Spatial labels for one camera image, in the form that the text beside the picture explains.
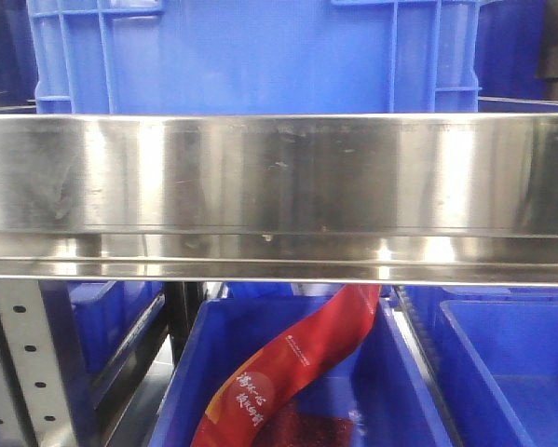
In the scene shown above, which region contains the lower blue bin centre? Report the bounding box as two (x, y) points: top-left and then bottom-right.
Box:
(147, 296), (452, 446)

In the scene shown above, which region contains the large blue target bin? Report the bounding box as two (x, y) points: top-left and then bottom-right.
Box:
(27, 1), (481, 115)

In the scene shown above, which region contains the lower blue bin right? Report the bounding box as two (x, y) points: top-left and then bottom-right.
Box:
(434, 297), (558, 447)

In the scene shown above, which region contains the red printed bag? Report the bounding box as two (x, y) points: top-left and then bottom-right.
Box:
(191, 284), (381, 446)

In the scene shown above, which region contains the perforated grey metal upright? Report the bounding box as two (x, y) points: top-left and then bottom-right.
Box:
(0, 279), (82, 446)

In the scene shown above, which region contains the stainless steel shelf rail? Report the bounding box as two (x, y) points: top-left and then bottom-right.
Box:
(0, 114), (558, 286)

